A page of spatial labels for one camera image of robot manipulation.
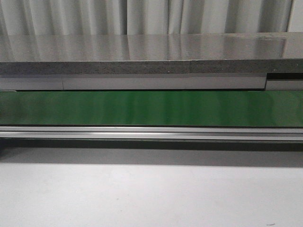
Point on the grey rear conveyor rail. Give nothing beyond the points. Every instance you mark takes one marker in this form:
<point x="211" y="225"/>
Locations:
<point x="189" y="81"/>

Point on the aluminium conveyor front rail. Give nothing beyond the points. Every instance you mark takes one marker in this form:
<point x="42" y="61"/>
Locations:
<point x="150" y="133"/>

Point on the green conveyor belt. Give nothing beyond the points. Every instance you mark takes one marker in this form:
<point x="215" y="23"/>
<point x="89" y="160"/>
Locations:
<point x="153" y="108"/>

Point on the white pleated curtain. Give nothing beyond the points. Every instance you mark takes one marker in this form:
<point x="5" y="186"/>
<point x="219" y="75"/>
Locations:
<point x="155" y="17"/>

